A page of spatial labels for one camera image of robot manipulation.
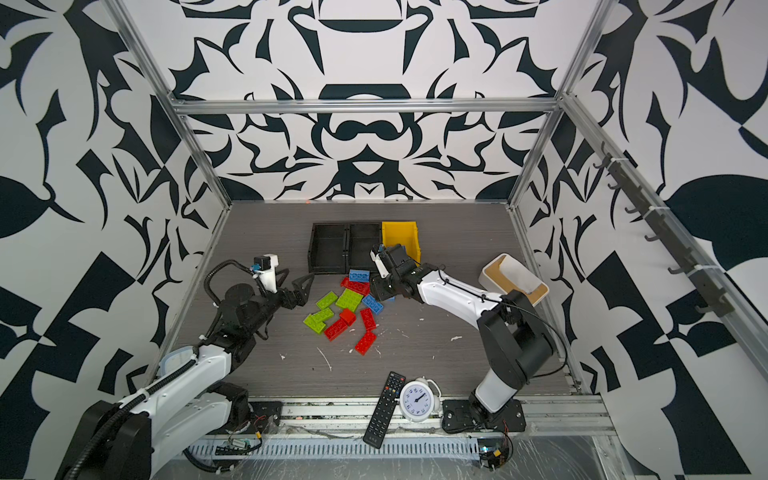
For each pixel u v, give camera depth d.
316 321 0.87
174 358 0.80
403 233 1.09
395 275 0.69
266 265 0.71
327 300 0.94
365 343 0.85
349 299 0.93
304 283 0.76
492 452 0.71
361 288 0.96
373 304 0.94
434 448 0.71
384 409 0.74
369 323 0.89
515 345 0.45
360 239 1.08
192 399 0.52
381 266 0.76
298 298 0.74
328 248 1.11
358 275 0.96
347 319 0.89
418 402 0.74
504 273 0.94
